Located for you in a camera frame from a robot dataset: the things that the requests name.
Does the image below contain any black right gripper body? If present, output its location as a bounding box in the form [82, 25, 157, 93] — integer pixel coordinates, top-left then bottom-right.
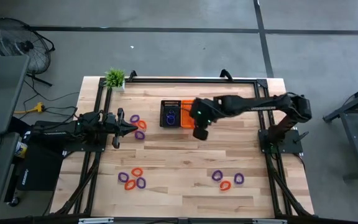
[190, 98, 220, 141]

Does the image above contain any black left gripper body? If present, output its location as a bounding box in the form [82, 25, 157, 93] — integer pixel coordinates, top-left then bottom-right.
[104, 108, 125, 149]

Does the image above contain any orange plastic basket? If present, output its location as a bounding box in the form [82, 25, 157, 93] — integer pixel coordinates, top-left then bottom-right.
[180, 99, 196, 129]

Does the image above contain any black plastic basket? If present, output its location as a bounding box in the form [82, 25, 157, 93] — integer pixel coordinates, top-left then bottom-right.
[160, 100, 182, 128]

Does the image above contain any green plant in white pot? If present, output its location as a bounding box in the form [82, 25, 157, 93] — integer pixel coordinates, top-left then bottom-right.
[104, 67, 126, 93]

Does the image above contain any yellow power plug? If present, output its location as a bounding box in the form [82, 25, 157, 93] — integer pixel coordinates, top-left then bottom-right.
[13, 101, 45, 114]

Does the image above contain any black box with white logo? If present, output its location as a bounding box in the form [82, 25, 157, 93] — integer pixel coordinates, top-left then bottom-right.
[16, 146, 65, 191]

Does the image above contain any white yellow can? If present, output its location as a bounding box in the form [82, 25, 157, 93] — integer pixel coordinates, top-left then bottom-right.
[14, 141, 28, 159]

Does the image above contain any dark grey desk panel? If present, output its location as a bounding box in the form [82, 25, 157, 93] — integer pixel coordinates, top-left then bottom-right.
[0, 55, 30, 135]

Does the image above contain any black floor fan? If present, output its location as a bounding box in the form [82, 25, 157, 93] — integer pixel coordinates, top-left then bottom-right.
[0, 17, 56, 87]

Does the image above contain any black caster wheel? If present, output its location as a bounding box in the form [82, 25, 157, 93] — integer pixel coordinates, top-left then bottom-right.
[7, 196, 21, 208]

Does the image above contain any grey side desk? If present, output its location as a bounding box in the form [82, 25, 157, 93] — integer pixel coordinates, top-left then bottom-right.
[0, 132, 21, 211]

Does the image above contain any black metal stand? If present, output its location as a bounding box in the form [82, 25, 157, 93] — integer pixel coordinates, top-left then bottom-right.
[323, 79, 358, 182]

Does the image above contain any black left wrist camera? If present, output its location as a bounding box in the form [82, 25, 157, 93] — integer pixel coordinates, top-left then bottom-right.
[104, 113, 117, 126]

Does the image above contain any black aluminium table frame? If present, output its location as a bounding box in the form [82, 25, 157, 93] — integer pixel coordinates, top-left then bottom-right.
[50, 70, 315, 218]

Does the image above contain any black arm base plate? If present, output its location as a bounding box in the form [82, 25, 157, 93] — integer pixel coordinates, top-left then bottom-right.
[258, 128, 310, 155]
[61, 119, 109, 153]

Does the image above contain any black floor cable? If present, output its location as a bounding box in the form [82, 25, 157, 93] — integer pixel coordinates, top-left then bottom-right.
[23, 77, 81, 125]

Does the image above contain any silver metal bracket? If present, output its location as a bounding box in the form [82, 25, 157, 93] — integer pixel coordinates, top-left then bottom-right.
[78, 217, 114, 224]
[252, 218, 288, 224]

